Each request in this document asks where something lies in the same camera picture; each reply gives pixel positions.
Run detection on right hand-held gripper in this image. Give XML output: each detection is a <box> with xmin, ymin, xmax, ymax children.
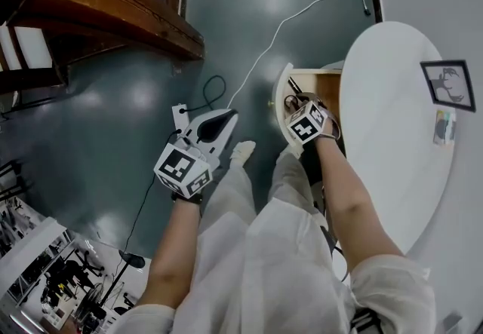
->
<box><xmin>286</xmin><ymin>93</ymin><xmax>329</xmax><ymax>146</ymax></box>

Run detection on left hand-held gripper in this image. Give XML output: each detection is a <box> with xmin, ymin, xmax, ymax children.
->
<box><xmin>153</xmin><ymin>108</ymin><xmax>240</xmax><ymax>200</ymax></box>

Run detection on person's right forearm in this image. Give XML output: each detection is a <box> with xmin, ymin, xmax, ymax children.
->
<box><xmin>315</xmin><ymin>138</ymin><xmax>407</xmax><ymax>277</ymax></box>

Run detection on person's left forearm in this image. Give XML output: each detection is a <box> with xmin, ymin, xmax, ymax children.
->
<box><xmin>137</xmin><ymin>198</ymin><xmax>203</xmax><ymax>309</ymax></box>

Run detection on white curved desk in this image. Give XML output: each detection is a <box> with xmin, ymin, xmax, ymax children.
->
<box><xmin>320</xmin><ymin>21</ymin><xmax>456</xmax><ymax>255</ymax></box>

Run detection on person's right hand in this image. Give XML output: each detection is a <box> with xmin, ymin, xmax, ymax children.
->
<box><xmin>316</xmin><ymin>112</ymin><xmax>341</xmax><ymax>142</ymax></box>

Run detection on white power strip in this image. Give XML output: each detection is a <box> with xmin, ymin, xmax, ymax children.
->
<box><xmin>172</xmin><ymin>104</ymin><xmax>190</xmax><ymax>134</ymax></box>

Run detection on person's left white shoe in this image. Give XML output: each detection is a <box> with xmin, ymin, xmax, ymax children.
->
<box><xmin>230</xmin><ymin>139</ymin><xmax>257</xmax><ymax>165</ymax></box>

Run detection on person's white shoe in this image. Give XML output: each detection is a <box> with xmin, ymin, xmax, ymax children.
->
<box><xmin>230</xmin><ymin>139</ymin><xmax>257</xmax><ymax>165</ymax></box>
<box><xmin>285</xmin><ymin>143</ymin><xmax>305</xmax><ymax>161</ymax></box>

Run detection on person's right white shoe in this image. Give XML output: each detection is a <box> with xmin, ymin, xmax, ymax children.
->
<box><xmin>285</xmin><ymin>143</ymin><xmax>305</xmax><ymax>161</ymax></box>

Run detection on person's white trousers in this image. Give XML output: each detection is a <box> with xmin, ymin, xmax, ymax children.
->
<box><xmin>199</xmin><ymin>143</ymin><xmax>326</xmax><ymax>236</ymax></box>

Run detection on patterned tissue box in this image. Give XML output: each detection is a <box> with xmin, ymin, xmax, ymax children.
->
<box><xmin>432</xmin><ymin>109</ymin><xmax>457</xmax><ymax>147</ymax></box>

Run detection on black framed deer picture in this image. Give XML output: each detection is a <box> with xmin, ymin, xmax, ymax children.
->
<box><xmin>420</xmin><ymin>59</ymin><xmax>477</xmax><ymax>113</ymax></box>

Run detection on black floor stand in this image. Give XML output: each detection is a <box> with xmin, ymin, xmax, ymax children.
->
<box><xmin>100</xmin><ymin>250</ymin><xmax>147</xmax><ymax>307</ymax></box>

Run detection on person's white shirt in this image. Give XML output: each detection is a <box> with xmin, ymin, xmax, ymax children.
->
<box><xmin>112</xmin><ymin>198</ymin><xmax>437</xmax><ymax>334</ymax></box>

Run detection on brown wooden staircase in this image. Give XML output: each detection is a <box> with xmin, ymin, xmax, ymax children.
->
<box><xmin>0</xmin><ymin>0</ymin><xmax>206</xmax><ymax>115</ymax></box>

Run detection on white framed glass railing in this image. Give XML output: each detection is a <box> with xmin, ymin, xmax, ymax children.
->
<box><xmin>0</xmin><ymin>217</ymin><xmax>152</xmax><ymax>334</ymax></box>

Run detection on black office chair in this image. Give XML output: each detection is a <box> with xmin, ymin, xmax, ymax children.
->
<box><xmin>41</xmin><ymin>249</ymin><xmax>106</xmax><ymax>307</ymax></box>

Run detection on black power cable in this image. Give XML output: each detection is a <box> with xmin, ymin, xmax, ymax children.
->
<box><xmin>180</xmin><ymin>75</ymin><xmax>227</xmax><ymax>115</ymax></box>

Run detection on white power cable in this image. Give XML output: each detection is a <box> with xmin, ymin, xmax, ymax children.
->
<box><xmin>226</xmin><ymin>0</ymin><xmax>374</xmax><ymax>109</ymax></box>

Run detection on black wrist strap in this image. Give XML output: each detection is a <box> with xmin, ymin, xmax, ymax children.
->
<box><xmin>171</xmin><ymin>191</ymin><xmax>204</xmax><ymax>207</ymax></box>

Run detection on person's right shoulder strap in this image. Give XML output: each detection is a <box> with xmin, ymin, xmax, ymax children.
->
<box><xmin>350</xmin><ymin>308</ymin><xmax>384</xmax><ymax>334</ymax></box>

